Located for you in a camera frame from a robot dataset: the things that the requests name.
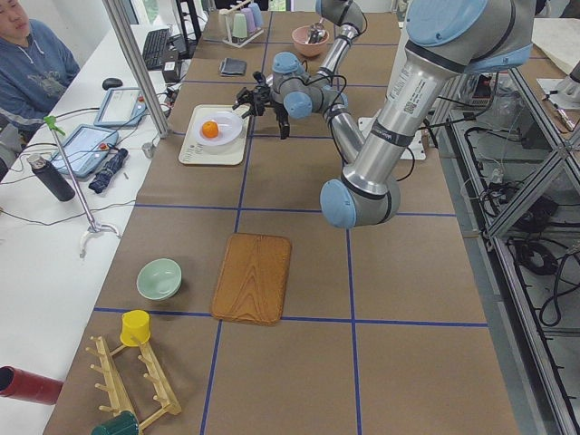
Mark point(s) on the white round plate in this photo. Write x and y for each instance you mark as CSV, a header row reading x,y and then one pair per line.
x,y
230,127

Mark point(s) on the orange fruit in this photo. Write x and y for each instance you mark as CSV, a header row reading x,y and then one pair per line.
x,y
209,130

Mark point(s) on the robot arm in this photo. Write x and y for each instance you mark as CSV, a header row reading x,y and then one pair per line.
x,y
294,92
445,39

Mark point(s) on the cream bear serving tray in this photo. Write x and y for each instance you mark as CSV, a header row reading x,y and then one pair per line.
x,y
231,154

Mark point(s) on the folded grey cloth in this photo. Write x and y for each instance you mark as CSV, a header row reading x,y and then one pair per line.
x,y
233,67

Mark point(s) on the sage green cup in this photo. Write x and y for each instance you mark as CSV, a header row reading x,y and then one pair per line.
x,y
239,30

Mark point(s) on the purple cup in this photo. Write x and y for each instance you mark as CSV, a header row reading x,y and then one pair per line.
x,y
250,20

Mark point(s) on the blue cup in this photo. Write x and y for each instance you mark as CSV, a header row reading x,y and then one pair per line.
x,y
257,14

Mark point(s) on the pink bowl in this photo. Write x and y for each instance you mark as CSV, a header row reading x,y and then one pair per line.
x,y
300,37

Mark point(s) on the beige cup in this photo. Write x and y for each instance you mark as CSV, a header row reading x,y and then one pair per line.
x,y
224,22

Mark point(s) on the metal scoop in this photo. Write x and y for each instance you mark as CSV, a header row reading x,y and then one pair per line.
x,y
316,32

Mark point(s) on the black keyboard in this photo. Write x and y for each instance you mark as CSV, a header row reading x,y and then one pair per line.
x,y
154,48

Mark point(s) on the upper teach pendant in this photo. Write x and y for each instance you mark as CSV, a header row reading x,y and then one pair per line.
x,y
121,107

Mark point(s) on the teach pendant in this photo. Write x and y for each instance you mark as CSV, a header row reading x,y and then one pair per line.
x,y
87,147
121,107

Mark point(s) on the black computer mouse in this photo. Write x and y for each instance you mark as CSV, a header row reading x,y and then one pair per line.
x,y
110,83

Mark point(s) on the lower teach pendant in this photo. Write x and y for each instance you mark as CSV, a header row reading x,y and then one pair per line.
x,y
87,147

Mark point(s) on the wooden cutting board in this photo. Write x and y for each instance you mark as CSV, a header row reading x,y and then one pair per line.
x,y
252,279

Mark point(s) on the folded dark umbrella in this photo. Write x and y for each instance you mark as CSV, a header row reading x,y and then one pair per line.
x,y
104,176

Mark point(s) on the metal reacher grabber stick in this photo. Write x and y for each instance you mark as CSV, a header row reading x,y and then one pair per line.
x,y
95,227

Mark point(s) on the green bowl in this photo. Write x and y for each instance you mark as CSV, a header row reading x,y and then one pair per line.
x,y
159,280

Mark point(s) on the seated person blue hoodie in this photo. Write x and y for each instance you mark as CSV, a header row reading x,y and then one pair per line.
x,y
36,69

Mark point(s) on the black thermos bottle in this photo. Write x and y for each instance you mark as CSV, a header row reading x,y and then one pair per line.
x,y
44,170

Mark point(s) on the yellow cup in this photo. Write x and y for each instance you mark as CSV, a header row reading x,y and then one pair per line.
x,y
135,328

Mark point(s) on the wooden rack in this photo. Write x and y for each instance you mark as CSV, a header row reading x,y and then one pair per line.
x,y
133,382

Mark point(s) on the dark green cup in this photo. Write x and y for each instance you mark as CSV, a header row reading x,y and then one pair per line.
x,y
123,424

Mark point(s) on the red bottle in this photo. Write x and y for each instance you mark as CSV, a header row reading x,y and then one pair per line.
x,y
28,386

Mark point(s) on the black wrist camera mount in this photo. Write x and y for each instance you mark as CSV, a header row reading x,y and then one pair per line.
x,y
260,78

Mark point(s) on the white wire cup rack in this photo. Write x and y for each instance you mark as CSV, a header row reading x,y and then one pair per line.
x,y
238,44

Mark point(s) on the wooden rack handle rod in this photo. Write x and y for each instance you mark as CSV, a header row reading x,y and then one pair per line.
x,y
232,5

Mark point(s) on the aluminium frame post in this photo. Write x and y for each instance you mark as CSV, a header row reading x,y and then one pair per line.
x,y
122,28

